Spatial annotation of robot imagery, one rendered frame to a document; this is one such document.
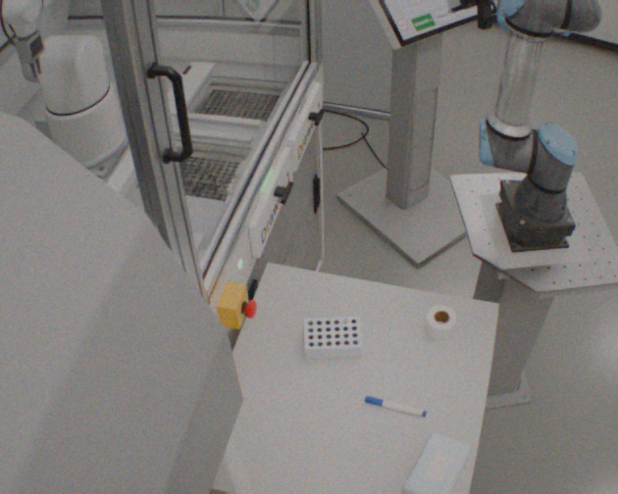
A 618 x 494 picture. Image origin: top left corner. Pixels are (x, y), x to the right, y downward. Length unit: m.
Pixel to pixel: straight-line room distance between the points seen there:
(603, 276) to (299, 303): 0.81
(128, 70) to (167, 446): 0.54
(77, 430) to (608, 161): 3.23
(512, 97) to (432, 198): 1.45
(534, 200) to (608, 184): 1.66
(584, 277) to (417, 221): 1.21
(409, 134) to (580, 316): 1.00
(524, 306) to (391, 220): 1.03
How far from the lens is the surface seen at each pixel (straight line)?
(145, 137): 0.99
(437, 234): 2.77
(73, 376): 0.48
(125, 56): 0.92
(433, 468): 1.34
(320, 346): 1.50
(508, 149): 1.59
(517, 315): 1.97
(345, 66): 3.27
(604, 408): 2.49
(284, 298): 1.61
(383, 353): 1.52
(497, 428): 2.33
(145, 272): 0.55
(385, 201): 2.87
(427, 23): 2.21
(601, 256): 1.84
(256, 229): 1.55
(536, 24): 1.42
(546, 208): 1.71
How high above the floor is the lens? 2.02
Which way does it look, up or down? 47 degrees down
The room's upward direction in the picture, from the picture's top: 2 degrees counter-clockwise
